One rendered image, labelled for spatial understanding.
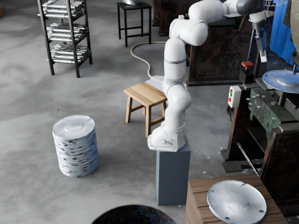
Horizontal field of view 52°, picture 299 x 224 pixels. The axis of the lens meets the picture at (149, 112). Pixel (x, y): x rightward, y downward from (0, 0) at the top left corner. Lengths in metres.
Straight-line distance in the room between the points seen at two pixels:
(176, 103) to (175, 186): 0.62
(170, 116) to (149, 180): 0.70
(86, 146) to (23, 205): 0.54
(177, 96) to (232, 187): 0.58
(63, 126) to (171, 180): 0.85
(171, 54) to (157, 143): 0.54
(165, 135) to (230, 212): 0.52
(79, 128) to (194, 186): 0.91
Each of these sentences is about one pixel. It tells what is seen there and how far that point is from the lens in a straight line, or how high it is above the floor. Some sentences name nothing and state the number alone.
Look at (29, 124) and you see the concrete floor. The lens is 2.97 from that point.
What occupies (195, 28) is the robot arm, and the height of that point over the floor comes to 1.15.
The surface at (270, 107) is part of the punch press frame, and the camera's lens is 1.91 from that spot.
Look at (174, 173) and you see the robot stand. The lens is 1.88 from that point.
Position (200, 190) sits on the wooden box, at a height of 0.35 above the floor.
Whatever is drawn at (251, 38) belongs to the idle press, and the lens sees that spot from 3.47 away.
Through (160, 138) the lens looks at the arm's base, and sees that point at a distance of 1.74.
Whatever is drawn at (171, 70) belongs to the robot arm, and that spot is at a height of 0.94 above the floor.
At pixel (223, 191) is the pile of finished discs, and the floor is 0.36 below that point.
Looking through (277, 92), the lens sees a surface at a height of 0.71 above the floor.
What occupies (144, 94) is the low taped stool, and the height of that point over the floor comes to 0.33.
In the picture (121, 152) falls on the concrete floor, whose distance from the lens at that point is 2.47.
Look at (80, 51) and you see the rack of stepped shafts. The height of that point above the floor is 0.27.
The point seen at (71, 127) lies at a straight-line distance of 2.19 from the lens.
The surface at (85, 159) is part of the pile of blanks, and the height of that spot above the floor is 0.14.
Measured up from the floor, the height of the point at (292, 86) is 0.78.
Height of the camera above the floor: 1.57
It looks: 32 degrees down
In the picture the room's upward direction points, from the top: straight up
